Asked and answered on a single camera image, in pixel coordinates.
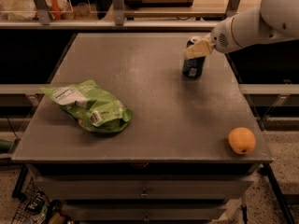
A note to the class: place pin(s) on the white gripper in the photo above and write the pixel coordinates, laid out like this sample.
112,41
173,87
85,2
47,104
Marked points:
221,39

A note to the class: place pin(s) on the blue pepsi can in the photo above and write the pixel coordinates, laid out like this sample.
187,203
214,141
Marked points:
193,68

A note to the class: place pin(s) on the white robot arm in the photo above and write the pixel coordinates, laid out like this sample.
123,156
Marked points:
270,22

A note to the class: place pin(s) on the green rice chip bag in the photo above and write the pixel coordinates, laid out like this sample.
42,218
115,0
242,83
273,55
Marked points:
95,110

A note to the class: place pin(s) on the white plastic bag on shelf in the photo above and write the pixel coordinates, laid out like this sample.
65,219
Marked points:
25,10

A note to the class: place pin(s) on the grey drawer cabinet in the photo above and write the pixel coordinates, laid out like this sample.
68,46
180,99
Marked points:
172,163

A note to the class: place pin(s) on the orange fruit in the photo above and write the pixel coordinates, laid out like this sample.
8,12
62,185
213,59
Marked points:
242,140

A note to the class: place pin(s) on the green object at left edge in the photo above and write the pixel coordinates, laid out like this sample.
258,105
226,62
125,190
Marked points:
5,145

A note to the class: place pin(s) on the wire basket with items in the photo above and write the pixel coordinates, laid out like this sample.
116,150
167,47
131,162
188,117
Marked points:
36,208

